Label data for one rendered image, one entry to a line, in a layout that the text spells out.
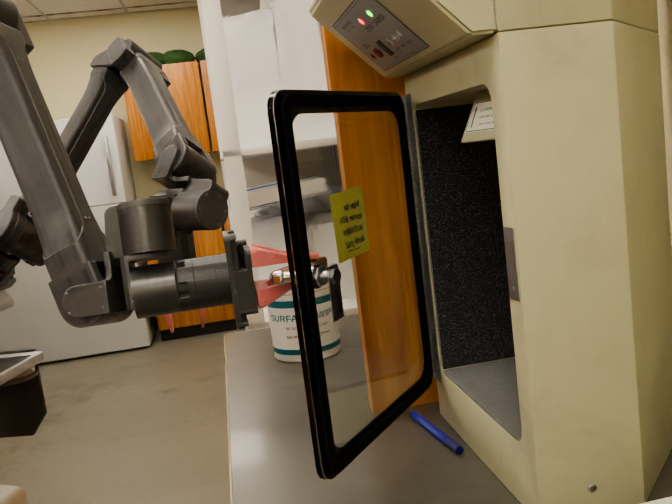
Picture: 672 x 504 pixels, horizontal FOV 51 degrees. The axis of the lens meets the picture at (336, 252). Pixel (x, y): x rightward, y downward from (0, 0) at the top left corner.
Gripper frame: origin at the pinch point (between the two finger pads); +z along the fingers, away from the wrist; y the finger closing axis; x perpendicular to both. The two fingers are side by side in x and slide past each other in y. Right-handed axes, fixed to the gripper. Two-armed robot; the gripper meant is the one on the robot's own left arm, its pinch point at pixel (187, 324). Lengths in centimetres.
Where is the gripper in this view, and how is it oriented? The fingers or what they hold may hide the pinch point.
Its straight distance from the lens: 109.7
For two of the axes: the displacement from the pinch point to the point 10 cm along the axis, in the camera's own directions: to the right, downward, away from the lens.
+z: 1.2, 9.8, 1.5
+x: -1.6, -1.3, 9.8
